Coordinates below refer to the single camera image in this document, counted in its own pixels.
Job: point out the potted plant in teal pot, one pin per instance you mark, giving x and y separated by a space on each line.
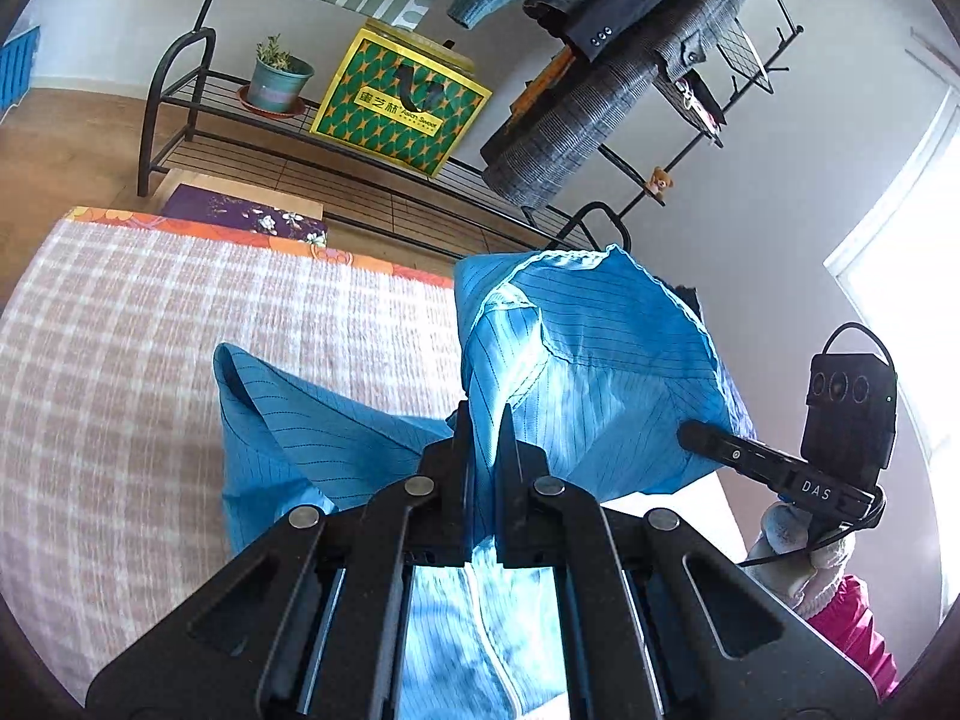
277 82

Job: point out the small hanging pouch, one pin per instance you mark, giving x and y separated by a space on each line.
697 101

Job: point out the pink white plaid blanket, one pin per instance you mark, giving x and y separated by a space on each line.
150 390

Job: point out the person's right hand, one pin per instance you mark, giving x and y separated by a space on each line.
787 540

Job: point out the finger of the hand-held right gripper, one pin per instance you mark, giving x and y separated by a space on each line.
727 454

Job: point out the dark blazer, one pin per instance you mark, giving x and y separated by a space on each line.
637 7

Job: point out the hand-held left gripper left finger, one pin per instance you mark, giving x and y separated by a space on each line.
454 480

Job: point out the purple floral box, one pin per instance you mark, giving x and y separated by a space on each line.
240 217

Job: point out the blue pinstriped garment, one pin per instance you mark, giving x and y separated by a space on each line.
600 390

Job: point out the small teddy bear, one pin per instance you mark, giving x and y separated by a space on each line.
660 184

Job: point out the black garment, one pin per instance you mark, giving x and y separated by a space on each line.
688 298

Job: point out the black metal clothes rack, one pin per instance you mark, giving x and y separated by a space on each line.
225 101

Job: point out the person's right forearm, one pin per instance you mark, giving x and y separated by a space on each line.
855 637

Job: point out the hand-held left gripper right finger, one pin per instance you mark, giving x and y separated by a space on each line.
514 495

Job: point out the grey checked coat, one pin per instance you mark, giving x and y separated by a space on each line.
577 120

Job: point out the blue crate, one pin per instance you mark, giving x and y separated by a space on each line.
16 67

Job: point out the yellow green patterned bag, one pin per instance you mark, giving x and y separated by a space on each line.
390 105

